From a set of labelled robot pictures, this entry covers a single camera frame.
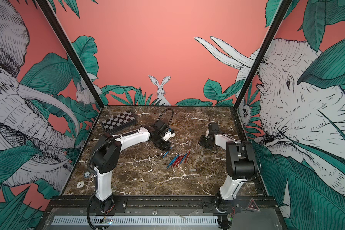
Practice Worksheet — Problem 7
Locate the white round table grommet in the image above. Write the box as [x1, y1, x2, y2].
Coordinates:
[77, 181, 84, 188]

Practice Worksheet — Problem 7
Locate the black front rail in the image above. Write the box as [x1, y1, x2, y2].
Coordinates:
[46, 195, 278, 215]

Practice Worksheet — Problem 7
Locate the left black camera cable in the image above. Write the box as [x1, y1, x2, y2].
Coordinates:
[156, 108, 174, 124]

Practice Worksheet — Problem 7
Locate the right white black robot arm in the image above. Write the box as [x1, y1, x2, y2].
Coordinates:
[198, 122, 258, 201]

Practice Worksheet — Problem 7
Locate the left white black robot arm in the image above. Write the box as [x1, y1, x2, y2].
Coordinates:
[87, 121, 175, 202]

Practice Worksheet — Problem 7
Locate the left black frame post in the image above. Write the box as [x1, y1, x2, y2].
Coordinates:
[35, 0, 104, 110]

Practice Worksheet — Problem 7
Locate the black frame post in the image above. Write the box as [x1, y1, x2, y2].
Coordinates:
[35, 0, 104, 110]
[233, 0, 293, 110]

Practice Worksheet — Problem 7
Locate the red warning triangle sticker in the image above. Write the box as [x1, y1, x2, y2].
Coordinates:
[246, 198, 261, 212]

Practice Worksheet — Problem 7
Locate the white perforated cable duct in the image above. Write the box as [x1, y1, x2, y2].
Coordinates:
[50, 216, 219, 227]

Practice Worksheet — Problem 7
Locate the right black frame post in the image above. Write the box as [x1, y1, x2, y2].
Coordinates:
[233, 0, 293, 110]

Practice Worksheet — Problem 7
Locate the black white checkerboard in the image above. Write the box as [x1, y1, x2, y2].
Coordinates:
[101, 110, 138, 134]

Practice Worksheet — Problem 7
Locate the blue knife bottom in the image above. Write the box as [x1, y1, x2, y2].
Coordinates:
[179, 151, 190, 164]

